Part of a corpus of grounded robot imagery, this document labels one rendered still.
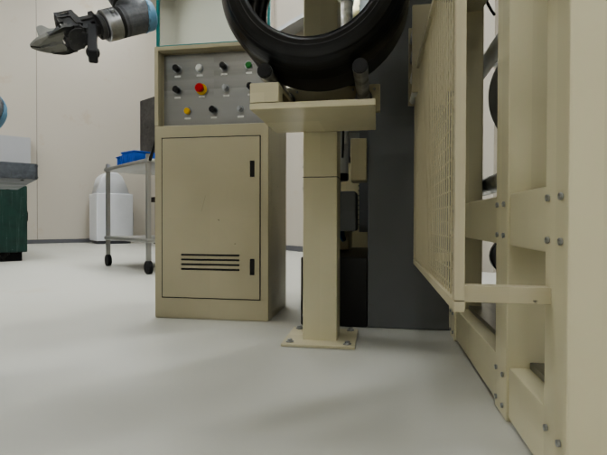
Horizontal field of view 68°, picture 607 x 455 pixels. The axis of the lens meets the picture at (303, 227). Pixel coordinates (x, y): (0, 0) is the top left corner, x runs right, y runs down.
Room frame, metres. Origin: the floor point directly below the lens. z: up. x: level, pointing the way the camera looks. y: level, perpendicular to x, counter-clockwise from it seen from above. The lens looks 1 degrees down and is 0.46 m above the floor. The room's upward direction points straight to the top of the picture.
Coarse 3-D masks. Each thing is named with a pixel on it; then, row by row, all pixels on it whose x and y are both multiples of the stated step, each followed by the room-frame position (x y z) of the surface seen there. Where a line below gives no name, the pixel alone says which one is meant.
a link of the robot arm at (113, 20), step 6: (102, 12) 1.32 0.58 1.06; (108, 12) 1.33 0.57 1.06; (114, 12) 1.34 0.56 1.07; (108, 18) 1.32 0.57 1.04; (114, 18) 1.33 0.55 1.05; (120, 18) 1.34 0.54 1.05; (108, 24) 1.33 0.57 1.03; (114, 24) 1.33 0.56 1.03; (120, 24) 1.35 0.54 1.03; (108, 30) 1.34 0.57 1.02; (114, 30) 1.34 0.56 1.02; (120, 30) 1.35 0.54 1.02; (108, 36) 1.36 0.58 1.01; (114, 36) 1.35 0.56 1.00; (120, 36) 1.37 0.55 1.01
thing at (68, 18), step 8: (56, 16) 1.27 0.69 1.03; (64, 16) 1.28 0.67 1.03; (72, 16) 1.29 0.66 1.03; (80, 16) 1.32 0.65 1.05; (88, 16) 1.33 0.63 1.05; (96, 16) 1.32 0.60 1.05; (56, 24) 1.29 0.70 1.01; (80, 24) 1.29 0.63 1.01; (104, 24) 1.32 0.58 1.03; (72, 32) 1.27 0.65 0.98; (80, 32) 1.29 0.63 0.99; (104, 32) 1.33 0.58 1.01; (64, 40) 1.31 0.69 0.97; (72, 40) 1.29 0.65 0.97; (80, 40) 1.30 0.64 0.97; (72, 48) 1.31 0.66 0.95; (80, 48) 1.32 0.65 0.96
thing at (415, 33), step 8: (416, 8) 1.56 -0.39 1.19; (424, 8) 1.56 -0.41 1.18; (416, 16) 1.56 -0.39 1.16; (424, 16) 1.56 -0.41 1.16; (416, 24) 1.56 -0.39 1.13; (424, 24) 1.56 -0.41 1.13; (408, 32) 1.75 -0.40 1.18; (416, 32) 1.56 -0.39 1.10; (424, 32) 1.56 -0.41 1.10; (408, 40) 1.75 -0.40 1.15; (416, 40) 1.56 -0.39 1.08; (408, 48) 1.75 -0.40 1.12; (416, 48) 1.56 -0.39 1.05; (448, 48) 1.54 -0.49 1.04; (408, 56) 1.75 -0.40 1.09; (416, 56) 1.56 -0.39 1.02; (448, 56) 1.54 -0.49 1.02; (408, 64) 1.75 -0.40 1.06; (448, 64) 1.54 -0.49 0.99; (408, 72) 1.75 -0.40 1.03; (416, 72) 1.56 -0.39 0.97; (440, 72) 1.55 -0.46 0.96; (408, 80) 1.75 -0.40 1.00; (416, 80) 1.56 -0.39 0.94; (440, 80) 1.55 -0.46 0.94; (448, 80) 1.54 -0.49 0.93; (408, 88) 1.75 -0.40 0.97; (416, 88) 1.56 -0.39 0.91; (408, 96) 1.75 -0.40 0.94; (440, 96) 1.73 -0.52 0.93; (448, 96) 1.67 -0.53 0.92; (408, 104) 1.75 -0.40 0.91
